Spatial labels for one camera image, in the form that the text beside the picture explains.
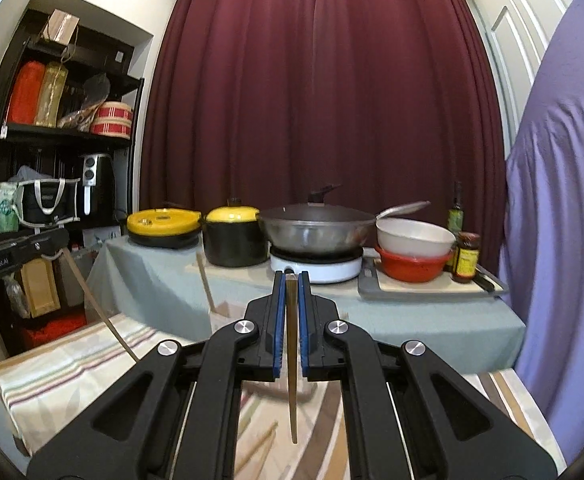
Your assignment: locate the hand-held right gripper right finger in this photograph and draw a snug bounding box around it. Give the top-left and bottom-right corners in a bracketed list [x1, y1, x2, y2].
[298, 270, 558, 480]

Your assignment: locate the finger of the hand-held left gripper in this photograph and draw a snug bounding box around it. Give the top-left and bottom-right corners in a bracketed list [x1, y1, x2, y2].
[22, 230, 70, 265]

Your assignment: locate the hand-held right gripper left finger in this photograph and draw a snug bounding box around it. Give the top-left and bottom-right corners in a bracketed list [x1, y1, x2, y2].
[26, 270, 287, 480]

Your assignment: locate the dark brown wooden chopstick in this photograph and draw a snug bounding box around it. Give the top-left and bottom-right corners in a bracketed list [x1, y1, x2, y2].
[286, 269, 298, 445]

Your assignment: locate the light brown wooden chopstick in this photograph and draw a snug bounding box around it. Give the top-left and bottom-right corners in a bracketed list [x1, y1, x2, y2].
[63, 251, 141, 362]

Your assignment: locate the black bag with white trim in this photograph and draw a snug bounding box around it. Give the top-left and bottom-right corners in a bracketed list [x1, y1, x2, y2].
[16, 178, 81, 226]

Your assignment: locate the wooden box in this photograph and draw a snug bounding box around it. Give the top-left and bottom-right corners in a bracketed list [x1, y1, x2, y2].
[20, 257, 61, 318]

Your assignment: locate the green and white packet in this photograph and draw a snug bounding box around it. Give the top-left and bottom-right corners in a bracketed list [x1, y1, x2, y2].
[0, 181, 21, 234]

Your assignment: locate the white induction cooker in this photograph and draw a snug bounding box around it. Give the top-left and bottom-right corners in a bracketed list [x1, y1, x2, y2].
[270, 246, 364, 285]

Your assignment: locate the black air fryer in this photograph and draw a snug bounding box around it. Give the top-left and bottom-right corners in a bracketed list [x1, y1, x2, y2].
[80, 153, 117, 221]

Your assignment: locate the red cushion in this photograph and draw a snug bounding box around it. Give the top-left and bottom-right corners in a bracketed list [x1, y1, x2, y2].
[19, 310, 87, 348]

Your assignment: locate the black pot with yellow lid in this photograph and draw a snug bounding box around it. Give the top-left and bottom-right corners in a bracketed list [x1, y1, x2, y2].
[200, 198, 270, 267]

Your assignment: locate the steel wok with lid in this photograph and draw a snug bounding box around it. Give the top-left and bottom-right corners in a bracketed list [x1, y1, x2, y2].
[257, 185, 431, 257]

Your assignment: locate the grey green tablecloth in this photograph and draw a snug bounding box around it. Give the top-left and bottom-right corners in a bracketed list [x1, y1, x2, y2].
[86, 235, 527, 376]

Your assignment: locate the yellow electric griddle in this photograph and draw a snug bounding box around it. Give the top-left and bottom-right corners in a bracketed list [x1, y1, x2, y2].
[126, 206, 203, 249]

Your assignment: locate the grey cutting board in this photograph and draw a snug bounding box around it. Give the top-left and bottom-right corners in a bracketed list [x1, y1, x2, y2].
[358, 257, 510, 301]

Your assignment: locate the red bowl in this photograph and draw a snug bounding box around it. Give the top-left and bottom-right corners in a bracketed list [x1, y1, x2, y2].
[374, 245, 453, 282]

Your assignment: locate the striped cloth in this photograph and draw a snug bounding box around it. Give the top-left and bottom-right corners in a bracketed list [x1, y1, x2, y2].
[0, 312, 568, 480]

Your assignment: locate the red striped round tin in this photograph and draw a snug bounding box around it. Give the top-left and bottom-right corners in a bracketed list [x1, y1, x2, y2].
[90, 101, 133, 139]

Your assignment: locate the white bowl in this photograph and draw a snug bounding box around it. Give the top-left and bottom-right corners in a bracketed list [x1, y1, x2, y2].
[376, 217, 457, 258]

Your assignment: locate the yellow transparent bag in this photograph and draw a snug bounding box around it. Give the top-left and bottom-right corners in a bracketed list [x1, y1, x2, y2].
[34, 61, 68, 128]

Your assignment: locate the red mesh bag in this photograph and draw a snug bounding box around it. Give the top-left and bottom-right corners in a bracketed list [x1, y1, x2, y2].
[6, 60, 47, 125]

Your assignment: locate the dark plastic bag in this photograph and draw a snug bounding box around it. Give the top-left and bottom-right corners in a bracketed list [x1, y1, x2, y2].
[58, 72, 110, 131]

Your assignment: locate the brown sauce jar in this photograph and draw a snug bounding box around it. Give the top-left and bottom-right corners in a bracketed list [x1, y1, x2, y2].
[451, 232, 481, 284]

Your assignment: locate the green oil bottle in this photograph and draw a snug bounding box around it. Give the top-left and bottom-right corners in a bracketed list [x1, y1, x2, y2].
[447, 181, 465, 271]

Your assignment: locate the brown cardboard box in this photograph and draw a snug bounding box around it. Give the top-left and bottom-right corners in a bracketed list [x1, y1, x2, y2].
[42, 9, 80, 45]

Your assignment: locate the maroon curtain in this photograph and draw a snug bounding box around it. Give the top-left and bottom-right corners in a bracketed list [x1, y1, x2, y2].
[139, 0, 508, 281]

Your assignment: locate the purple cloth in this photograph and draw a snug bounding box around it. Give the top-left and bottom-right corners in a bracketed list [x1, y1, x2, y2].
[497, 0, 584, 466]

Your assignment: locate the white door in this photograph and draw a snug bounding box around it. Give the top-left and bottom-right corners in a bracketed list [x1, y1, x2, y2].
[452, 0, 580, 156]

